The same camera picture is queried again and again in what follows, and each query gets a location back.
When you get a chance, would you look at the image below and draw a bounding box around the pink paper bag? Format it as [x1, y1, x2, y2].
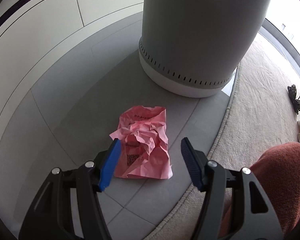
[109, 106, 173, 180]

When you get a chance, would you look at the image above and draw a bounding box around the person's left leg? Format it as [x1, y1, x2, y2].
[216, 142, 300, 240]

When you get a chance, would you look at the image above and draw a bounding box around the beige rug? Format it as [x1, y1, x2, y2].
[142, 34, 300, 240]

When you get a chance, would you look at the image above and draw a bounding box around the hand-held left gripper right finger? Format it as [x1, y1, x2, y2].
[180, 137, 284, 240]

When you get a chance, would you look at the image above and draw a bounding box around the grey cylindrical trash bin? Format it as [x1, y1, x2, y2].
[139, 0, 274, 99]

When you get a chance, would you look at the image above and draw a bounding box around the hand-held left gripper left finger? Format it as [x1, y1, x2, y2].
[19, 138, 122, 240]

